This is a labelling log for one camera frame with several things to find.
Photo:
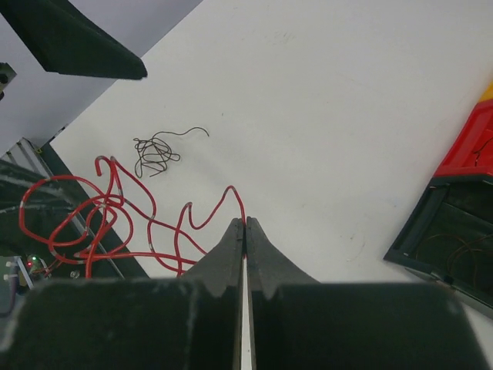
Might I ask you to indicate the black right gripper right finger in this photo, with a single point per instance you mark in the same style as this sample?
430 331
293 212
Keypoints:
297 322

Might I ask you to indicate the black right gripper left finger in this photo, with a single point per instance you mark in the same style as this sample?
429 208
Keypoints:
189 322

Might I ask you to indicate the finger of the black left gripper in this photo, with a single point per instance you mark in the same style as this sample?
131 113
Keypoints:
65 41
45 208

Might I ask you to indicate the black plastic bin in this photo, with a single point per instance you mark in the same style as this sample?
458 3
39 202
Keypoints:
448 238

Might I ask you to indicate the red plastic bin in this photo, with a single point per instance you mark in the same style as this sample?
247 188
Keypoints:
471 153

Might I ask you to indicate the yellow plastic bin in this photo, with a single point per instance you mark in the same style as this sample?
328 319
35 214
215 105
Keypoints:
488 93

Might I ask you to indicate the aluminium rail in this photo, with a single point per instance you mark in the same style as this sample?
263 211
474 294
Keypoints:
49 164

